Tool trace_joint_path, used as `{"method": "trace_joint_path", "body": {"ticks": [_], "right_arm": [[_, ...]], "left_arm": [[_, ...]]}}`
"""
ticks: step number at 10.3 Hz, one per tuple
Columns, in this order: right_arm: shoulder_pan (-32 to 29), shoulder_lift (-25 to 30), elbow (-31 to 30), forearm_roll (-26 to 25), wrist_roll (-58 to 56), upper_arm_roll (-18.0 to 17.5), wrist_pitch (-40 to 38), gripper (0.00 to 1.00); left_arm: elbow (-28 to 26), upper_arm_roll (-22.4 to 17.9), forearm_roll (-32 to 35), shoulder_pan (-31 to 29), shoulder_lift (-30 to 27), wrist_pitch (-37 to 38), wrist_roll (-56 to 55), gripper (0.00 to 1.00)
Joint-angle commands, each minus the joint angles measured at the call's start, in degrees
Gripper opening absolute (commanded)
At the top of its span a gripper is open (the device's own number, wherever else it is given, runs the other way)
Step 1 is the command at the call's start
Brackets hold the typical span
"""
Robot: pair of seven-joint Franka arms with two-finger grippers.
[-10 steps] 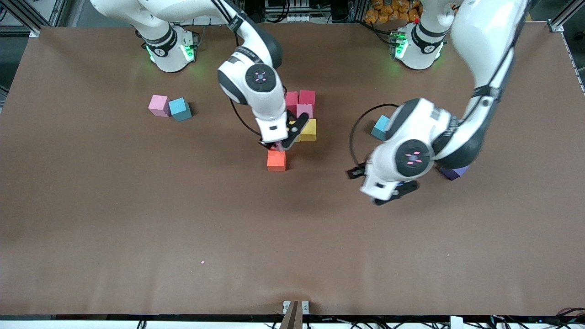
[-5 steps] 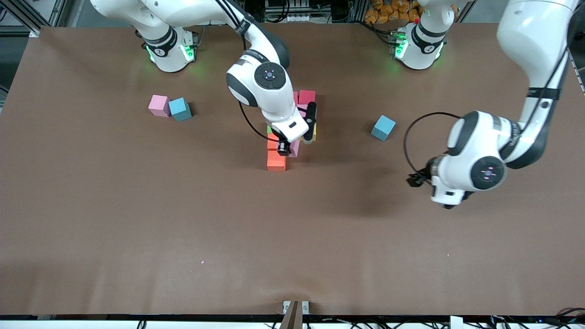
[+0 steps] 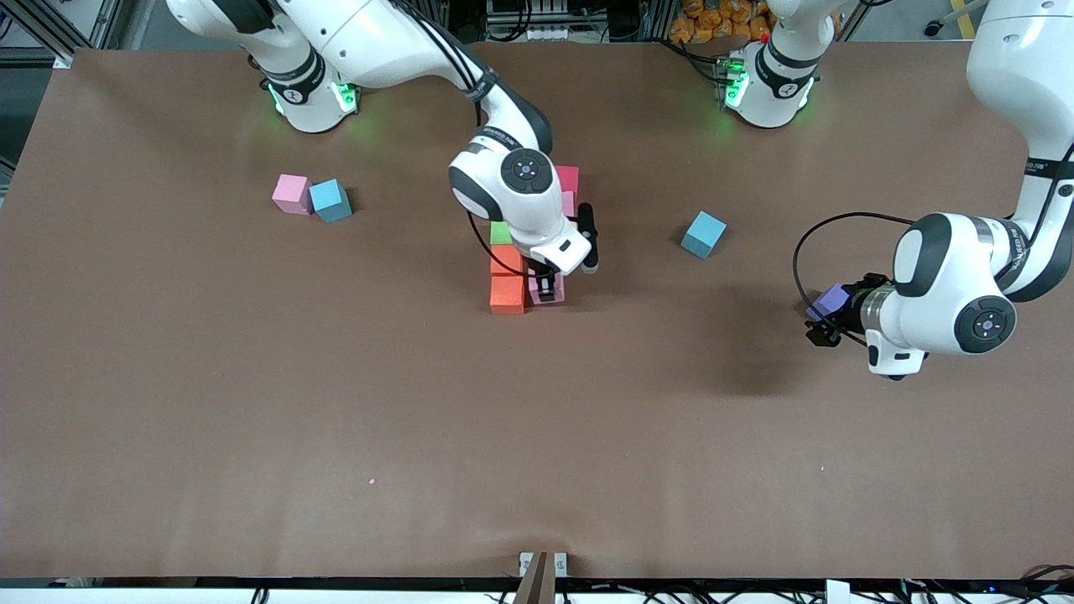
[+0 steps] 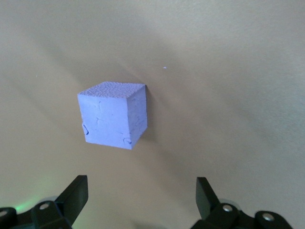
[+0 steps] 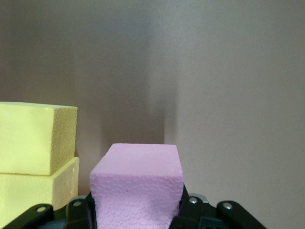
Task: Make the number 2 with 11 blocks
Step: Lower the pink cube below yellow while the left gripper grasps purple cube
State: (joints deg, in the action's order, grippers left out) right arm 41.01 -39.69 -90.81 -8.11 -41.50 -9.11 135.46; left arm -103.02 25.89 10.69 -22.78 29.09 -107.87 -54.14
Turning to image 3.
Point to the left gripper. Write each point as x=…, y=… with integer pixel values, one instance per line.
x=854, y=308

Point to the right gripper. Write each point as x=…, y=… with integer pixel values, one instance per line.
x=546, y=287

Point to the pink foam cube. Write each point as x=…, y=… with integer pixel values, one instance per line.
x=291, y=193
x=559, y=294
x=569, y=204

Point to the purple foam cube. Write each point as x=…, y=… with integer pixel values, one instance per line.
x=831, y=300

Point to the orange foam cube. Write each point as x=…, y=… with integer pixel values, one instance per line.
x=506, y=260
x=506, y=295

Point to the green foam cube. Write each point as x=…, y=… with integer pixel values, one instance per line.
x=501, y=233

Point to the red foam cube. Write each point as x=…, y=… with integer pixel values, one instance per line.
x=569, y=178

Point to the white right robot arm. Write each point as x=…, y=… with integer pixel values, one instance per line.
x=369, y=42

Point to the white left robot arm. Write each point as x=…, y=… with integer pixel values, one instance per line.
x=1024, y=84

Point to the brown paper table cover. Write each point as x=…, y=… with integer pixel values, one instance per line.
x=503, y=436

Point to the blue foam cube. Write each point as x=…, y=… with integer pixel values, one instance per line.
x=703, y=234
x=329, y=200

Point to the orange snack bag pile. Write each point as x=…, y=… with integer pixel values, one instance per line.
x=713, y=21

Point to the metal mount bracket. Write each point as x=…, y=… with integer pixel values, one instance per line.
x=541, y=579

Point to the aluminium frame profile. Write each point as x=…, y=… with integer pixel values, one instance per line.
x=59, y=50

